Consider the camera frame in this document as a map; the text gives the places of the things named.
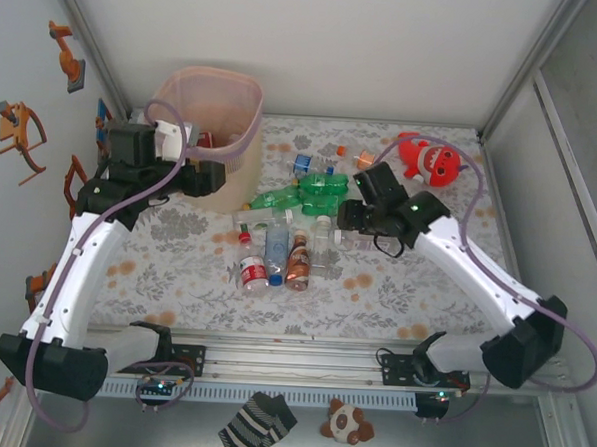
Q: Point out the light blue bottle blue cap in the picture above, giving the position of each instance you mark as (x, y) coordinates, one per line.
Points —
(275, 247)

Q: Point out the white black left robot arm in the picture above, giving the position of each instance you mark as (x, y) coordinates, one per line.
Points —
(75, 272)

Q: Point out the clear slim bottle white cap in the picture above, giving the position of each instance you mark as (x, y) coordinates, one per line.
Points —
(321, 245)

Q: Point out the clear bottle green lime label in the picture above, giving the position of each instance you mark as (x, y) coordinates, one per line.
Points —
(261, 217)

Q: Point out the black white striped sock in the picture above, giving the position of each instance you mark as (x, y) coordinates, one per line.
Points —
(255, 426)

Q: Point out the aluminium corner post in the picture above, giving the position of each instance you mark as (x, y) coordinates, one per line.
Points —
(88, 37)
(532, 65)

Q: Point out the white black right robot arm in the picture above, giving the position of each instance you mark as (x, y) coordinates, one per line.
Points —
(476, 273)

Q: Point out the floral patterned tablecloth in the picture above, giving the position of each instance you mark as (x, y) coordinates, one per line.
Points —
(324, 315)

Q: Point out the blue and orange wall sticker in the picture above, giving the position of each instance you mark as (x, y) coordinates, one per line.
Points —
(104, 118)

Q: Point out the brown white panda plush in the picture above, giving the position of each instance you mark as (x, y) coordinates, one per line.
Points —
(343, 422)

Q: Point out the beige slatted waste bin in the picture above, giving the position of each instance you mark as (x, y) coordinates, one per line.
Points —
(232, 190)

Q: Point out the orange claw wall sticker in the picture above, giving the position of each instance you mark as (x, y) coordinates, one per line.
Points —
(9, 130)

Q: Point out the aluminium panel frame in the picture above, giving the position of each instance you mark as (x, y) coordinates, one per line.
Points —
(559, 137)

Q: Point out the clear bottle blue label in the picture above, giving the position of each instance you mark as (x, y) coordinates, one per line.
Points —
(302, 163)

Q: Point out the green plastic bottle yellow cap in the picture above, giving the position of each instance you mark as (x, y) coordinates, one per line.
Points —
(272, 201)
(325, 184)
(324, 206)

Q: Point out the bottle with red yellow label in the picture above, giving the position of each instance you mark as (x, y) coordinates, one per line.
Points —
(206, 139)

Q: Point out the clear bottle red cap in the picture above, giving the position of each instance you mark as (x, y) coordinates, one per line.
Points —
(252, 271)

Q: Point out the clear bottle orange cap label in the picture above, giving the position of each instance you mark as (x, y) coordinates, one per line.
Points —
(366, 159)

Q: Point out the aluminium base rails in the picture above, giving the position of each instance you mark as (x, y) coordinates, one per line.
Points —
(296, 366)

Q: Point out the red shark plush toy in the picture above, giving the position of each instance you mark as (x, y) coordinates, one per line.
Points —
(437, 163)

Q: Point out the brown coffee bottle cream cap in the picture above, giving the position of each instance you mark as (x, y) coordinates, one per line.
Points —
(297, 263)

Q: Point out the small controller board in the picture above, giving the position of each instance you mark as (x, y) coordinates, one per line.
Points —
(440, 394)
(157, 385)

